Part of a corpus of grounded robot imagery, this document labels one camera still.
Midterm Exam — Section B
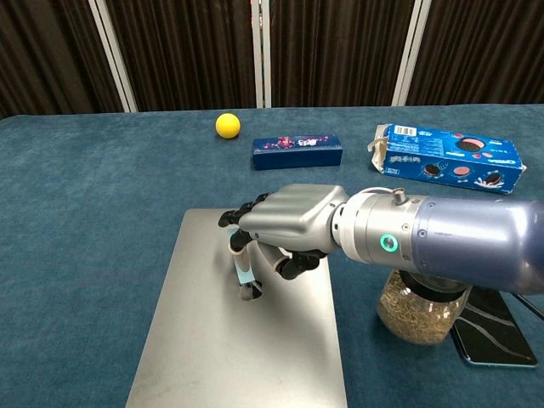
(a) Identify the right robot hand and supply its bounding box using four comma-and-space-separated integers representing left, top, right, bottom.
218, 184, 350, 302

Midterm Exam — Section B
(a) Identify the light blue paper strip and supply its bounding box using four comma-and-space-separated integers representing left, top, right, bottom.
229, 227, 255, 285

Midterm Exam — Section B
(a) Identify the silver closed laptop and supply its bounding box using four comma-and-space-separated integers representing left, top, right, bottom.
125, 207, 349, 408

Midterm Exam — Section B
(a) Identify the dark blue long box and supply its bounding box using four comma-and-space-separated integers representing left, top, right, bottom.
252, 134, 343, 171

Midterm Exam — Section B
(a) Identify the yellow ball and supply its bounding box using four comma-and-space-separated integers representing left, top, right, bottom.
215, 112, 241, 139

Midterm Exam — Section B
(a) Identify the grain jar with black lid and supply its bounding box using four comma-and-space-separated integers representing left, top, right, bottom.
376, 268, 473, 345

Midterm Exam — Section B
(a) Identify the blue Oreo cookie box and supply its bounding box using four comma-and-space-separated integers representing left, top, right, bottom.
366, 123, 527, 197

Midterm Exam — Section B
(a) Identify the dark pleated screen panel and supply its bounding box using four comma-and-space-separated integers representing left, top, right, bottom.
95, 0, 265, 112
0, 0, 139, 119
390, 0, 544, 106
262, 0, 424, 108

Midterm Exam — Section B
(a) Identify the black smartphone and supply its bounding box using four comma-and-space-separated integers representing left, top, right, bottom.
449, 285, 539, 367

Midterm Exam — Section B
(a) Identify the blue felt table cloth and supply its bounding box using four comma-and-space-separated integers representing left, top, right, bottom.
0, 103, 544, 408

